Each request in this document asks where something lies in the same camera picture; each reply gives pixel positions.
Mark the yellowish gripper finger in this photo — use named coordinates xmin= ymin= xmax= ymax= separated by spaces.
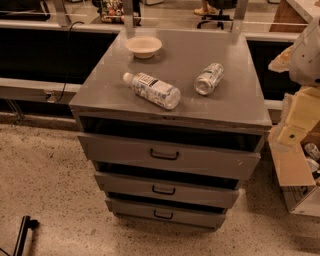
xmin=268 ymin=47 xmax=292 ymax=73

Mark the grey top drawer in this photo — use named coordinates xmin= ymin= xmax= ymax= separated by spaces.
xmin=78 ymin=132 xmax=260 ymax=180

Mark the grey drawer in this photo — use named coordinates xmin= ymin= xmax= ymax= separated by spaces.
xmin=105 ymin=197 xmax=226 ymax=229
xmin=95 ymin=172 xmax=239 ymax=209
xmin=78 ymin=132 xmax=260 ymax=180

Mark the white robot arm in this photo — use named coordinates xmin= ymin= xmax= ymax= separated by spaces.
xmin=268 ymin=16 xmax=320 ymax=87

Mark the grey drawer cabinet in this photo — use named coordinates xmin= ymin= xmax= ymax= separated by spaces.
xmin=70 ymin=28 xmax=272 ymax=230

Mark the grey middle drawer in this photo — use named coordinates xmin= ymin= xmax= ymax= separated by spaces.
xmin=95 ymin=172 xmax=239 ymax=209

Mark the grey bottom drawer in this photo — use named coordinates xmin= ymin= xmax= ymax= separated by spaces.
xmin=105 ymin=197 xmax=226 ymax=229

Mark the wooden desk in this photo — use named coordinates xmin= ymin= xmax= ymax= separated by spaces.
xmin=269 ymin=0 xmax=320 ymax=33

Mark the silver drink can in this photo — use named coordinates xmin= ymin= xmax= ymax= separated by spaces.
xmin=194 ymin=63 xmax=224 ymax=96

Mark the black office chair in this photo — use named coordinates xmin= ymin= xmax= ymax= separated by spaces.
xmin=195 ymin=0 xmax=237 ymax=30

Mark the clear plastic water bottle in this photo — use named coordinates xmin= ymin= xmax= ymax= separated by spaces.
xmin=123 ymin=72 xmax=181 ymax=110

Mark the white bowl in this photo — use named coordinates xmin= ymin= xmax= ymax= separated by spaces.
xmin=125 ymin=36 xmax=162 ymax=59

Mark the colourful items shelf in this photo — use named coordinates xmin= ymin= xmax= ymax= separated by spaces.
xmin=97 ymin=0 xmax=141 ymax=26

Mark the black stand on floor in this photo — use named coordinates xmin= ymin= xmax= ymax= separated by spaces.
xmin=13 ymin=215 xmax=39 ymax=256

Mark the black cable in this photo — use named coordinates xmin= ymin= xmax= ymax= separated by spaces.
xmin=53 ymin=20 xmax=86 ymax=104

